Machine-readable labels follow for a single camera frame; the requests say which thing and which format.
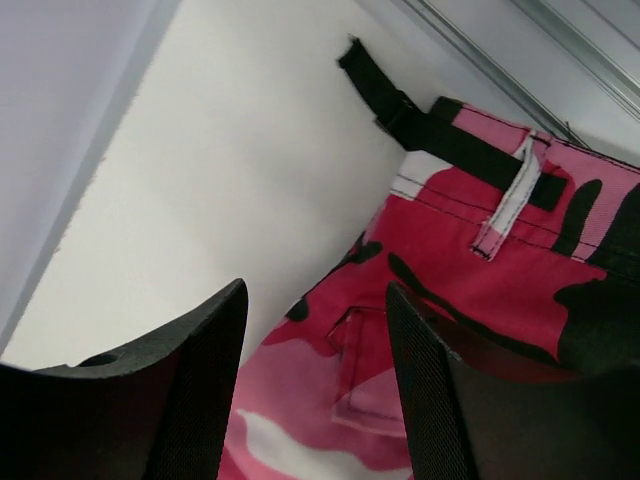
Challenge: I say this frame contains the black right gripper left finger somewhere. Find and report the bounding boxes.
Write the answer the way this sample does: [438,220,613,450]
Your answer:
[1,279,248,479]

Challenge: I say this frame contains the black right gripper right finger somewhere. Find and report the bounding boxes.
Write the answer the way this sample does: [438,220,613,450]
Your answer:
[386,283,639,479]

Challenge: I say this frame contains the aluminium right side rail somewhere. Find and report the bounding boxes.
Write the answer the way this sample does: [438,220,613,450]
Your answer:
[399,1,639,154]

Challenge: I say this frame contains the pink camouflage trousers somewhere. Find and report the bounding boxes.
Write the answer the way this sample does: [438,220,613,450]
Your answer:
[219,41,639,479]

